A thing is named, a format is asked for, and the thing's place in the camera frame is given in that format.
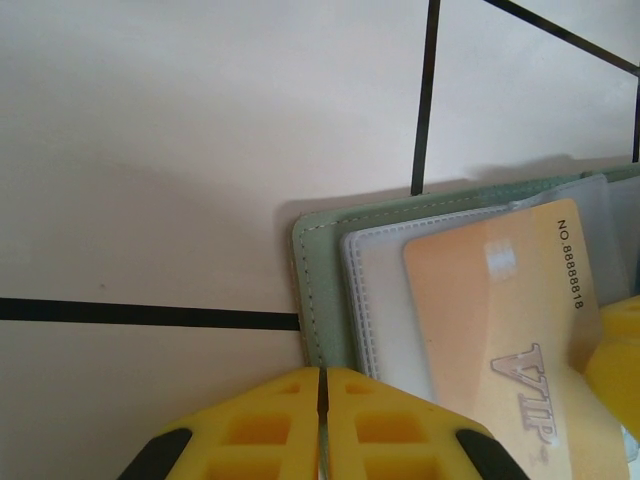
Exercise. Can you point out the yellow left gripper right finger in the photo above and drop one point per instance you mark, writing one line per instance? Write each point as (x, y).
(345, 425)

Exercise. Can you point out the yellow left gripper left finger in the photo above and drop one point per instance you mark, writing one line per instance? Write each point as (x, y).
(305, 425)

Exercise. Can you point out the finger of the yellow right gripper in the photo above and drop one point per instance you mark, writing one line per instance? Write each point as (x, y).
(620, 360)

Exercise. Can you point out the gold VIP card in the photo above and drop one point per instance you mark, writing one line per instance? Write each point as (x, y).
(475, 300)

